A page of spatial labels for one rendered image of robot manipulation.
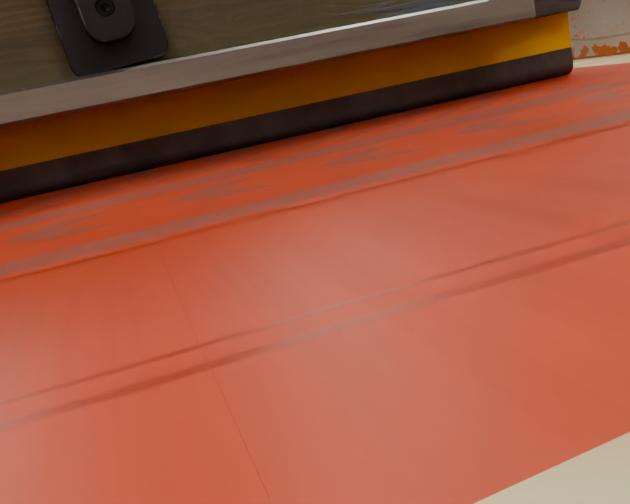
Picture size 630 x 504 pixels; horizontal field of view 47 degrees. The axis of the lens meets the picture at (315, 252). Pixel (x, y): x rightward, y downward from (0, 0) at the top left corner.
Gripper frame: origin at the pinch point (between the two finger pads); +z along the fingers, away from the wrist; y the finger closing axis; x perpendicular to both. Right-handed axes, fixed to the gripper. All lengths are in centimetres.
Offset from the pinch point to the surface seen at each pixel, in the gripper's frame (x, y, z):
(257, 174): 1.8, 9.2, 5.7
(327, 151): 4.1, 7.8, 5.9
